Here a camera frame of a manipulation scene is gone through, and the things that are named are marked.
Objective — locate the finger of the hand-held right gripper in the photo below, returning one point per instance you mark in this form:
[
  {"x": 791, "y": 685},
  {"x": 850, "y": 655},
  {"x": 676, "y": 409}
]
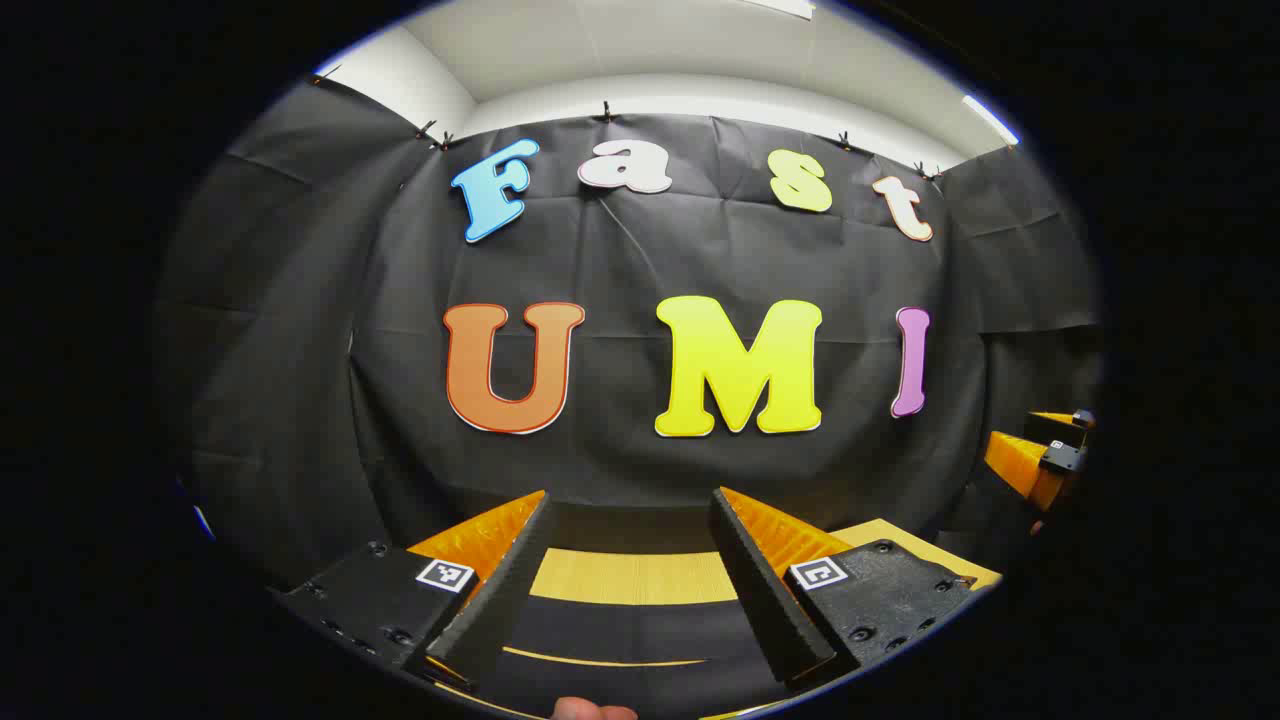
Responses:
[
  {"x": 1055, "y": 430},
  {"x": 1015, "y": 460}
]

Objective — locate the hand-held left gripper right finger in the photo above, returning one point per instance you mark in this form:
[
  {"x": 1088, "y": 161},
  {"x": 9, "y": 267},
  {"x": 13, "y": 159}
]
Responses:
[{"x": 765, "y": 600}]

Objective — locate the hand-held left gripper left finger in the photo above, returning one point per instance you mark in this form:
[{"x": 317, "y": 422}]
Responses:
[{"x": 505, "y": 590}]

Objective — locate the dark grey jeans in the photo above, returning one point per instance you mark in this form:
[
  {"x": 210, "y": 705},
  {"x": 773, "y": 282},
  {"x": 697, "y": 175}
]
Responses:
[{"x": 620, "y": 630}]

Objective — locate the ceiling light strip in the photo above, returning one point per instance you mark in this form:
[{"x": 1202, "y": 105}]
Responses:
[
  {"x": 785, "y": 7},
  {"x": 990, "y": 118}
]

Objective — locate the black backdrop cloth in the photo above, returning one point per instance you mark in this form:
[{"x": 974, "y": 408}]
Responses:
[{"x": 620, "y": 260}]

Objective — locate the row of black cloth clips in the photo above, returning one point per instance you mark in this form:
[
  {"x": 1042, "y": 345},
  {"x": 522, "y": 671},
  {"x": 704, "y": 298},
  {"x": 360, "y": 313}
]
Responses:
[{"x": 605, "y": 112}]

